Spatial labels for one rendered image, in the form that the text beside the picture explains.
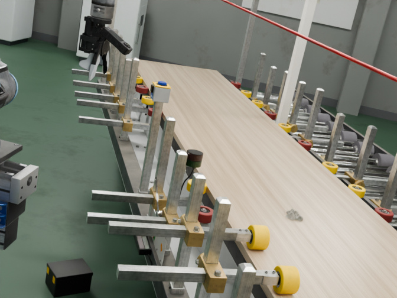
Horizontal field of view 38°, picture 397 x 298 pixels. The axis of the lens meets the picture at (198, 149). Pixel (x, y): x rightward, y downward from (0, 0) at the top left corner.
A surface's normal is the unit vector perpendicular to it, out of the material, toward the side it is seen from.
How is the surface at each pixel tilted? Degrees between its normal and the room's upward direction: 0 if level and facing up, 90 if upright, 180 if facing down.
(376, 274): 0
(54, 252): 0
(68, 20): 90
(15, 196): 90
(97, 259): 0
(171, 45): 90
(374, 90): 90
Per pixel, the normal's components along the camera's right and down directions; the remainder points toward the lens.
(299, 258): 0.18, -0.93
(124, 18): -0.09, 0.30
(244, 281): 0.23, 0.36
